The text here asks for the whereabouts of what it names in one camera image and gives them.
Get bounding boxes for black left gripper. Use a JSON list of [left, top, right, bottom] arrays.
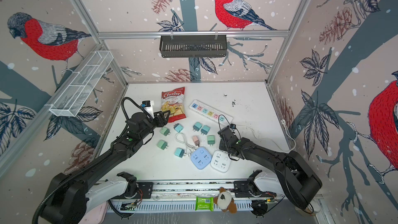
[[139, 109, 171, 141]]

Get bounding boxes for green plug adapter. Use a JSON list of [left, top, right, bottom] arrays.
[[160, 127, 170, 136], [207, 135, 216, 145], [157, 140, 168, 150]]

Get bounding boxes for white square power socket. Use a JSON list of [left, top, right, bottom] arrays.
[[210, 150, 231, 173]]

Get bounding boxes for pink plug adapter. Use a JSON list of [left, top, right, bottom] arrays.
[[192, 135, 200, 147]]

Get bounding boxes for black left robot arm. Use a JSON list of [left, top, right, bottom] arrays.
[[32, 103, 171, 224]]

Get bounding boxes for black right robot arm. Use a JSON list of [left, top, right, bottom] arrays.
[[218, 127, 322, 210]]

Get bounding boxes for red Chuba cassava chips bag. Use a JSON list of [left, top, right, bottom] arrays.
[[161, 87, 186, 123]]

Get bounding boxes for blue square power socket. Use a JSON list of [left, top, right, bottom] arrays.
[[190, 147, 212, 170]]

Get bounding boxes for white long power strip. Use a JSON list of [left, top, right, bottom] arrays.
[[189, 100, 233, 125]]

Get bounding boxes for brown white plush toy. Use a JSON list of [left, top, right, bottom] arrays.
[[214, 187, 237, 214]]

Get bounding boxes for green wet wipes pack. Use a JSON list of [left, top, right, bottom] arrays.
[[195, 197, 214, 212]]

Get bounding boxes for pink tray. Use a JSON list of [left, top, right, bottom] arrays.
[[79, 202, 108, 224]]

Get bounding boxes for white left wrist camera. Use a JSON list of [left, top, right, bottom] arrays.
[[141, 101, 154, 118]]

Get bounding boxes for white coiled cable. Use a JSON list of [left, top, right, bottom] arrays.
[[175, 132, 195, 156]]

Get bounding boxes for black hanging wire basket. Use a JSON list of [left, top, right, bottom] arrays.
[[159, 35, 228, 58]]

